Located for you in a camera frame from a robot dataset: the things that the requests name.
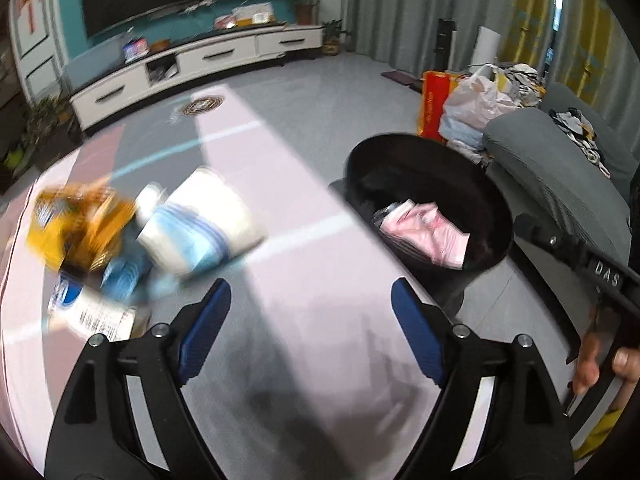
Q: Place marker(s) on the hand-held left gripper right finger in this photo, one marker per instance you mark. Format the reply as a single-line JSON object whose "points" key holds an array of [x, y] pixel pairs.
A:
{"points": [[417, 330]]}

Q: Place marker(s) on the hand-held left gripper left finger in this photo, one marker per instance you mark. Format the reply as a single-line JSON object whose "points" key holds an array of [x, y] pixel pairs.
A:
{"points": [[205, 330]]}

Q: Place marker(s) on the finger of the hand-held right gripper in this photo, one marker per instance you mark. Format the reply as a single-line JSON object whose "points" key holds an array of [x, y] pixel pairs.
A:
{"points": [[550, 240]]}

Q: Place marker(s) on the pink tissue packet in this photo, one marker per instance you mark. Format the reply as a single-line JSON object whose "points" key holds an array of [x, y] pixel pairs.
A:
{"points": [[430, 235]]}

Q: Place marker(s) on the white paper cup stack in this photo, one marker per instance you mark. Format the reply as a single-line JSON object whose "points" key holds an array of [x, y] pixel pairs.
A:
{"points": [[200, 225]]}

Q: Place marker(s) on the blue white packet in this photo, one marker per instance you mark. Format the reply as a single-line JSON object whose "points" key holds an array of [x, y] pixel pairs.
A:
{"points": [[85, 310]]}

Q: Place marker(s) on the black trash bin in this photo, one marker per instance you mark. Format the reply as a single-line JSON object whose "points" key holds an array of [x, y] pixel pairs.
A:
{"points": [[435, 170]]}

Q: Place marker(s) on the yellow snack bag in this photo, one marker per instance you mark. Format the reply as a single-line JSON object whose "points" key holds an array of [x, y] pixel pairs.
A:
{"points": [[75, 225]]}

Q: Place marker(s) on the person's right hand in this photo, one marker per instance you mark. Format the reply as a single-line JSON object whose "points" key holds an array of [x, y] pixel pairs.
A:
{"points": [[590, 350]]}

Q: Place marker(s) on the grey sofa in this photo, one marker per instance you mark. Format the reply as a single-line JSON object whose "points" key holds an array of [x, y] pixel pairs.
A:
{"points": [[560, 185]]}

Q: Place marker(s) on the clothes on sofa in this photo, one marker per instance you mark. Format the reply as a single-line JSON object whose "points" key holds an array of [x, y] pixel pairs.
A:
{"points": [[582, 135]]}

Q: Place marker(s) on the large white plastic bag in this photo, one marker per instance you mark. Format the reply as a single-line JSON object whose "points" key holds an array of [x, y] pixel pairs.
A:
{"points": [[475, 105]]}

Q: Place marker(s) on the pile of clothes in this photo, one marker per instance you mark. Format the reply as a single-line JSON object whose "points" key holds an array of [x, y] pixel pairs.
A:
{"points": [[520, 82]]}

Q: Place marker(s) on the orange shopping bag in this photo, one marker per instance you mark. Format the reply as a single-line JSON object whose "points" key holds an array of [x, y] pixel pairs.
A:
{"points": [[435, 105]]}

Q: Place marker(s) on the yellow curtain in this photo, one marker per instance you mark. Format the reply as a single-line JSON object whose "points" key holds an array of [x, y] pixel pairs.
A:
{"points": [[555, 25]]}

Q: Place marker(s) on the dark floor mat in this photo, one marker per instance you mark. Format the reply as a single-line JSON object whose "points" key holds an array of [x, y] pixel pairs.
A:
{"points": [[399, 77]]}

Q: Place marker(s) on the upright vacuum cleaner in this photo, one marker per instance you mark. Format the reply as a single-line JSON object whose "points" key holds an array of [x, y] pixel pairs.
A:
{"points": [[446, 35]]}

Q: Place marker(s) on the group of leafy potted plants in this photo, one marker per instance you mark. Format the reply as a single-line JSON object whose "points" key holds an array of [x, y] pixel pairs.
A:
{"points": [[45, 125]]}

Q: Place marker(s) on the white television cabinet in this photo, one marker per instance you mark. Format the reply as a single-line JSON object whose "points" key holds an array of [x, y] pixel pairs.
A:
{"points": [[215, 55]]}

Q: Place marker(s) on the grey curtain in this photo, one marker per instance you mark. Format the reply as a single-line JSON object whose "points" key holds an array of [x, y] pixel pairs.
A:
{"points": [[400, 5]]}

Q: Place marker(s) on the small potted plant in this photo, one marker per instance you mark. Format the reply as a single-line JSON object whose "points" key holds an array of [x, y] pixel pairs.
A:
{"points": [[332, 37]]}

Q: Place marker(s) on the pink picture box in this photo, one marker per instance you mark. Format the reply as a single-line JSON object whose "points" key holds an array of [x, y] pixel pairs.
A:
{"points": [[226, 22]]}

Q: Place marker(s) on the white desk calendar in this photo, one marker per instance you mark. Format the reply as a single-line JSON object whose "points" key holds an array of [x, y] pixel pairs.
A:
{"points": [[255, 14]]}

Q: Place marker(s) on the tall potted plant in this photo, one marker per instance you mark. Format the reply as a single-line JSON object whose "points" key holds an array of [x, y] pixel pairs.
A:
{"points": [[305, 2]]}

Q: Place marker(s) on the red knot decoration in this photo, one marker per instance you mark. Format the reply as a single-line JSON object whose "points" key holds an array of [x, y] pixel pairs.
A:
{"points": [[30, 2]]}

